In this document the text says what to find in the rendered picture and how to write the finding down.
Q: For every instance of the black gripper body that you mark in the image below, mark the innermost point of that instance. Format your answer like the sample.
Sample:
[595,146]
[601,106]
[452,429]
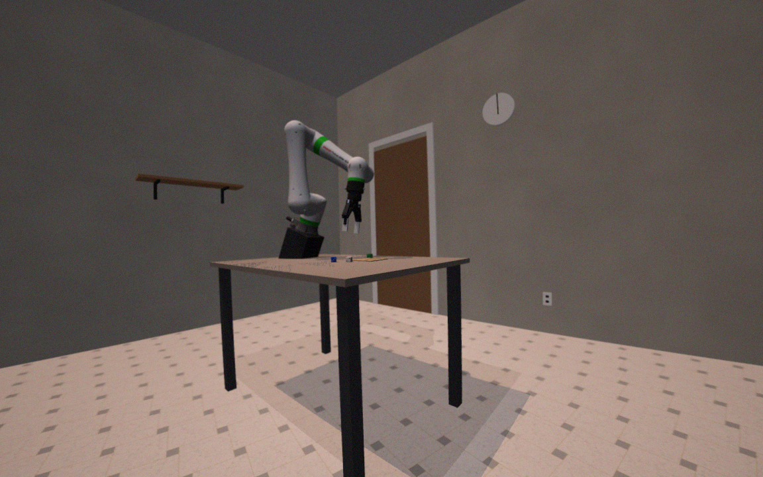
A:
[355,197]

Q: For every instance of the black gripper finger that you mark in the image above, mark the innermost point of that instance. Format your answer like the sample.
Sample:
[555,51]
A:
[346,213]
[358,218]

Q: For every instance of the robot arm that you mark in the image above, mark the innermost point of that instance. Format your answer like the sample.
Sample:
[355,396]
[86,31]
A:
[311,207]

